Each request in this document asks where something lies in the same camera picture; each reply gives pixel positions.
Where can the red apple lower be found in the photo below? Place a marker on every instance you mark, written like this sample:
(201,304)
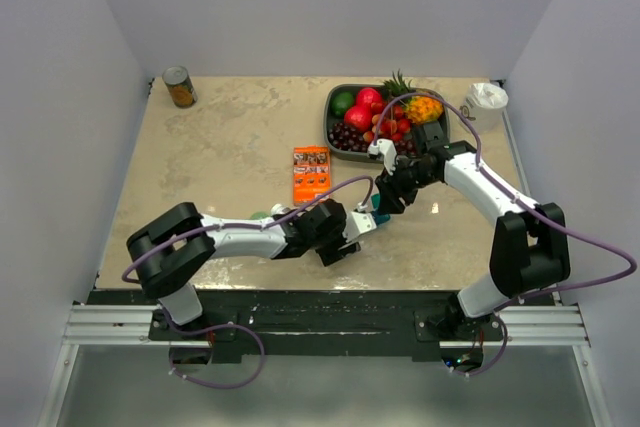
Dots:
(359,117)

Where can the red cherry cluster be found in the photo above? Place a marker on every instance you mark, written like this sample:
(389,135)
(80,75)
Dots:
(395,125)

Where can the green lime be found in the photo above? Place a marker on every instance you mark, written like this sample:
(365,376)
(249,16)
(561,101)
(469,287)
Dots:
(341,103)

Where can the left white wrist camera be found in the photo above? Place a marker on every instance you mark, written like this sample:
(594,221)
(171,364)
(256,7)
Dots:
(359,222)

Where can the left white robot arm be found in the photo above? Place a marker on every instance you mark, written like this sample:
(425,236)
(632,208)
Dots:
(167,252)

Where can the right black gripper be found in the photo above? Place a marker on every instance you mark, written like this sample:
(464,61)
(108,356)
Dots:
(391,191)

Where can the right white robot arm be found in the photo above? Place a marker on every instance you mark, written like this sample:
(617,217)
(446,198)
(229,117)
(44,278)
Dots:
(529,249)

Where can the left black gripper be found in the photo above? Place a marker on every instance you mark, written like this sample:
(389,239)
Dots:
(340,249)

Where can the green pill bottle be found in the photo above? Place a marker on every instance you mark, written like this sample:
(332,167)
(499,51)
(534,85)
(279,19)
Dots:
(260,215)

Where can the aluminium rail frame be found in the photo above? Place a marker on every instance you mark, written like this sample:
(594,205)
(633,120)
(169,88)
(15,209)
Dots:
(102,325)

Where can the small pineapple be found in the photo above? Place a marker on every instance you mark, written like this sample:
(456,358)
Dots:
(417,110)

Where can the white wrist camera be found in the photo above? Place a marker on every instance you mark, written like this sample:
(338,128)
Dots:
(359,222)
(384,150)

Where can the white blue pill bottle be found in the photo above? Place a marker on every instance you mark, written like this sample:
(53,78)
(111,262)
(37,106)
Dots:
(280,210)

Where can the grey fruit tray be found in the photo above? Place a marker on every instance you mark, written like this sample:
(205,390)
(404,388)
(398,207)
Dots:
(428,134)

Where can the teal weekly pill organizer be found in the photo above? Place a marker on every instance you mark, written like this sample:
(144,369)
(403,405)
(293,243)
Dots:
(379,217)

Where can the tin can yellow label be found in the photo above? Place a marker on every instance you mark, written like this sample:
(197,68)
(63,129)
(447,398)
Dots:
(180,86)

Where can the orange cardboard box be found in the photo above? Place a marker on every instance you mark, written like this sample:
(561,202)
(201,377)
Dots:
(311,173)

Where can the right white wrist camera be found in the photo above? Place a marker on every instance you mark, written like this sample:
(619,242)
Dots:
(384,150)

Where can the red apple upper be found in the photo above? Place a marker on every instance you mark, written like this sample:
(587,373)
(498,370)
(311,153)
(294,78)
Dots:
(368,96)

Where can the dark grape bunch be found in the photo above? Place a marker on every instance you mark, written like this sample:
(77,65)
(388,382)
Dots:
(346,138)

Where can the red apple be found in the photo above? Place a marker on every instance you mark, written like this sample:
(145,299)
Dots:
(368,96)
(359,117)

